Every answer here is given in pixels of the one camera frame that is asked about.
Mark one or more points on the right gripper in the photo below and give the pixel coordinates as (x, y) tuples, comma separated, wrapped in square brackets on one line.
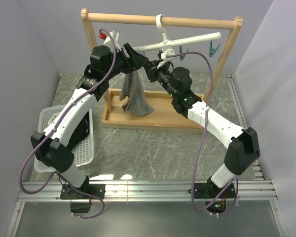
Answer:
[(151, 67)]

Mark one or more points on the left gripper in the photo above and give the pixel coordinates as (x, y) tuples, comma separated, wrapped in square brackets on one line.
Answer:
[(135, 60)]

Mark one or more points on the grey striped boxer underwear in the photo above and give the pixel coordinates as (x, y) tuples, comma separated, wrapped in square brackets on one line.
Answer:
[(132, 88)]

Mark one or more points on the white plastic hanger bar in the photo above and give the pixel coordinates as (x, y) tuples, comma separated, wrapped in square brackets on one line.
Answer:
[(178, 42)]

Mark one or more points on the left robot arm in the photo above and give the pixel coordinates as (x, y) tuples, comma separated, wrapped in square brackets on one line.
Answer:
[(51, 145)]

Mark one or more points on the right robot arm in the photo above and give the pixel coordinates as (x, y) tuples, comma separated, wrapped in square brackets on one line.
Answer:
[(242, 144)]

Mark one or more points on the black underwear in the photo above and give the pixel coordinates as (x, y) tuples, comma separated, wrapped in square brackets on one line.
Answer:
[(81, 132)]

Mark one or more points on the light teal clothespin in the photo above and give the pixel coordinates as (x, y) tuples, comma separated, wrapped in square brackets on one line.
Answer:
[(213, 50)]

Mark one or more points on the white cloth garment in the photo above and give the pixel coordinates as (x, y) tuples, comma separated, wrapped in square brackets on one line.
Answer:
[(52, 118)]

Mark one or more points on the white plastic basket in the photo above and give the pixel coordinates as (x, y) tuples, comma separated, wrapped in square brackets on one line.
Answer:
[(83, 151)]

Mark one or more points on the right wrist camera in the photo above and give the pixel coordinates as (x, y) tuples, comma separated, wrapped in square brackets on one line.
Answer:
[(165, 56)]

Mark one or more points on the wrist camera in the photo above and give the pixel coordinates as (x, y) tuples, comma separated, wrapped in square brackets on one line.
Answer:
[(165, 56), (111, 42)]

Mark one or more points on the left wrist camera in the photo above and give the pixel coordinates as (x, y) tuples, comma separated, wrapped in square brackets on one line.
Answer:
[(111, 42)]

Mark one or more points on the aluminium mounting rail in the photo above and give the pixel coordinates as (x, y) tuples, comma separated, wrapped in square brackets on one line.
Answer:
[(153, 191)]

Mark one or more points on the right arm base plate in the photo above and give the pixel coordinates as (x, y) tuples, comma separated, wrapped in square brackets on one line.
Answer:
[(207, 191)]

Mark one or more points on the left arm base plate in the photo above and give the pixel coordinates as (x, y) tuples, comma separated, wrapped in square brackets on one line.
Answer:
[(89, 191)]

